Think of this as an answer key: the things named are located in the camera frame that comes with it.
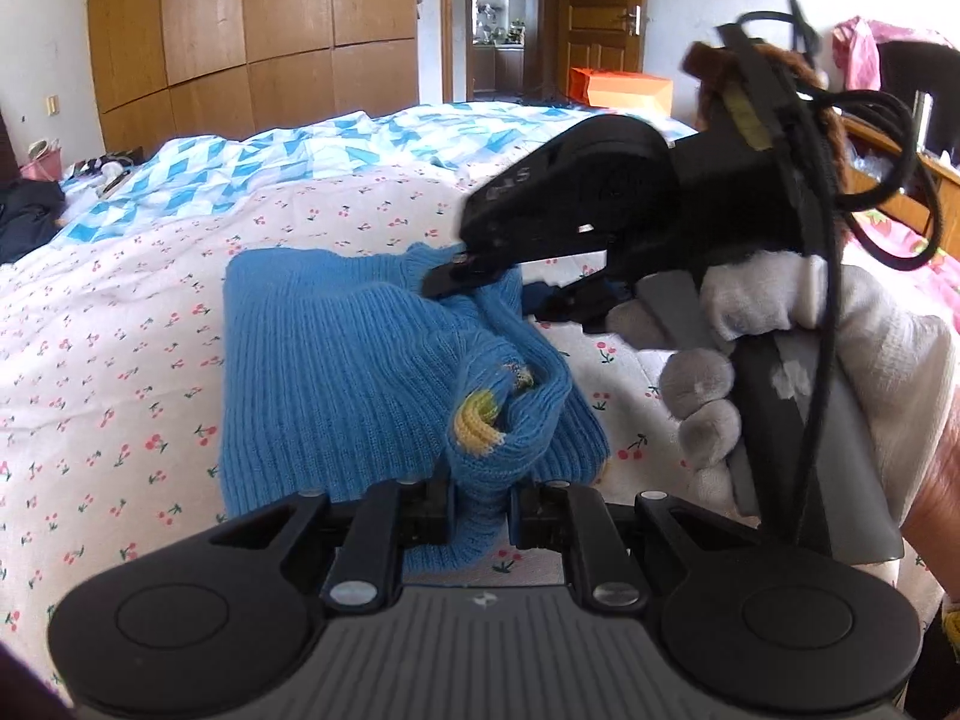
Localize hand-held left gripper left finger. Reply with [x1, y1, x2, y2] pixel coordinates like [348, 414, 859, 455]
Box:
[202, 478, 458, 610]

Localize pink hanging cloth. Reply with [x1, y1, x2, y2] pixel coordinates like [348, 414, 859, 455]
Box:
[832, 15, 884, 91]

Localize person's right hand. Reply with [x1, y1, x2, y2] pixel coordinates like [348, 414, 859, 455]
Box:
[607, 253, 960, 533]

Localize wooden desk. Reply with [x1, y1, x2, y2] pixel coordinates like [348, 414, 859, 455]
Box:
[840, 112, 960, 241]

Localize person's right forearm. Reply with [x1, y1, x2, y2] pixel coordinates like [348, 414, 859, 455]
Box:
[896, 435, 960, 601]

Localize black chair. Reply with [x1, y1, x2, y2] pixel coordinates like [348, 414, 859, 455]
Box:
[877, 41, 960, 158]

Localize wooden wardrobe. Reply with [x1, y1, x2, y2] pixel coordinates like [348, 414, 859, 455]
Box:
[88, 0, 419, 155]

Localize pink basket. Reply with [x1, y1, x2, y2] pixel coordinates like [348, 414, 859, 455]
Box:
[21, 139, 65, 181]

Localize dark navy jacket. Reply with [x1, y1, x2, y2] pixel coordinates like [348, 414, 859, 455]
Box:
[0, 180, 67, 263]

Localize wooden door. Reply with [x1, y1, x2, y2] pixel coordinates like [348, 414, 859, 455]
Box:
[559, 0, 647, 102]

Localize white crumpled cloth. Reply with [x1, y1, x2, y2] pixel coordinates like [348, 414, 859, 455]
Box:
[79, 157, 143, 200]

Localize blue yellow striped knit sweater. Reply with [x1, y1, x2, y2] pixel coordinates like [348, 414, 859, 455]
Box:
[217, 240, 610, 578]

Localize blue white checked quilt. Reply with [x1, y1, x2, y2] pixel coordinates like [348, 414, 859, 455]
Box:
[56, 101, 698, 241]

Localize pink strawberry print cloth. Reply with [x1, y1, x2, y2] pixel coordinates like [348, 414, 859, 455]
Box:
[855, 206, 960, 271]

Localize cherry print white bedsheet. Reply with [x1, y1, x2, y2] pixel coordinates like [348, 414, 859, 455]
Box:
[0, 165, 751, 646]

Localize orange box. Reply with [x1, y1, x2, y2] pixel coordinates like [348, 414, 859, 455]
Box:
[568, 67, 674, 119]

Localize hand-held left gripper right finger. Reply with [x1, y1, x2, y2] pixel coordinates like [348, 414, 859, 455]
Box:
[510, 484, 758, 610]

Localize black cable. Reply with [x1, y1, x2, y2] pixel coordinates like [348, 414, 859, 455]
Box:
[739, 0, 944, 541]

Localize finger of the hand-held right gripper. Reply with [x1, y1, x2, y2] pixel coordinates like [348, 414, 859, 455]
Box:
[420, 251, 526, 298]
[523, 268, 635, 335]

